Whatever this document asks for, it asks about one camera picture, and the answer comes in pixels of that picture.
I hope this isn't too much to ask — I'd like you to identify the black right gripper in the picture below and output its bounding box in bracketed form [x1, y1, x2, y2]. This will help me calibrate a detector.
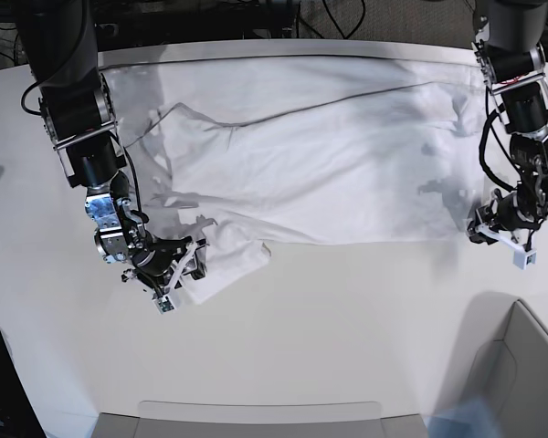
[121, 235, 206, 294]

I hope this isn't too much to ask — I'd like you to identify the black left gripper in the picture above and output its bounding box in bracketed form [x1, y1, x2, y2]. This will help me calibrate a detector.
[467, 193, 541, 245]

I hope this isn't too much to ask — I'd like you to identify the white T-shirt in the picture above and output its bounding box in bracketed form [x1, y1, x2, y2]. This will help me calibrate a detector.
[105, 57, 484, 304]

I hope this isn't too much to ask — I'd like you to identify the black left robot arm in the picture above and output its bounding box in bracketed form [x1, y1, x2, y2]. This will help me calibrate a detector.
[468, 1, 548, 245]

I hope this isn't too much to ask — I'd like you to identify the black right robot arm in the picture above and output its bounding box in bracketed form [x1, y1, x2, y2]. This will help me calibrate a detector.
[10, 1, 206, 299]

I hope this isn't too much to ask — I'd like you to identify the grey cardboard box right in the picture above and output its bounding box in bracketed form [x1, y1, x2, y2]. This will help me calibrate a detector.
[463, 300, 548, 437]

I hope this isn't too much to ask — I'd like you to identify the grey tray bottom edge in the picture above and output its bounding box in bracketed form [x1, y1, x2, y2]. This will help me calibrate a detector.
[91, 401, 428, 437]

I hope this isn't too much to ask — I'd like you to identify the blue blurry object bottom right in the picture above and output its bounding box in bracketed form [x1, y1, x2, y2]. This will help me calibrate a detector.
[425, 397, 502, 438]

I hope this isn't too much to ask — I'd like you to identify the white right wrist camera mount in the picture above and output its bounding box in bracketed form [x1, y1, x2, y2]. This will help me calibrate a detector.
[153, 239, 206, 314]

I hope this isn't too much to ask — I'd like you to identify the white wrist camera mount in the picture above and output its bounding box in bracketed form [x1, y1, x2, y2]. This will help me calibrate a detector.
[467, 210, 537, 270]
[153, 239, 206, 314]

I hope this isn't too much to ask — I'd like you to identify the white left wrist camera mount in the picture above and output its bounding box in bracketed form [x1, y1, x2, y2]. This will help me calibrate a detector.
[467, 210, 537, 270]

